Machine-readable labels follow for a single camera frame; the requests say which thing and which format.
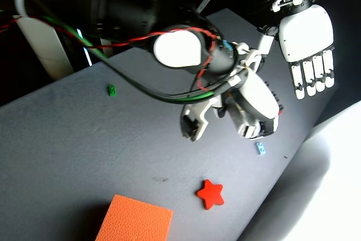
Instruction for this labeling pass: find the white cable adapter blue plug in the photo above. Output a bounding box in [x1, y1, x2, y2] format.
[195, 0, 213, 15]

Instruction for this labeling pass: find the light blue toy brick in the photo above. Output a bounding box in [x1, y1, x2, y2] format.
[255, 141, 267, 156]

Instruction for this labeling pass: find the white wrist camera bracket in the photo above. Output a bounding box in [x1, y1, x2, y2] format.
[180, 97, 225, 142]

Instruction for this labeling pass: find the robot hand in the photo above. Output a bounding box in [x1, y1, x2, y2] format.
[256, 3, 336, 100]
[227, 73, 284, 140]

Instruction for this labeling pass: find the lit white light strip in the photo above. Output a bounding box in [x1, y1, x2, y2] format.
[76, 28, 93, 67]

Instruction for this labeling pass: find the grey table cloth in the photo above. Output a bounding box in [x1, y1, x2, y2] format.
[0, 8, 349, 241]

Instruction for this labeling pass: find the red star block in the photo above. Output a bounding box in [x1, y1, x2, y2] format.
[196, 179, 226, 211]

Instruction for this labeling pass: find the orange textured box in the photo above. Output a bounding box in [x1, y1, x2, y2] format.
[95, 194, 174, 241]

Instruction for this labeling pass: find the white frame post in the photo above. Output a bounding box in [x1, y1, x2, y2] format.
[100, 37, 114, 57]

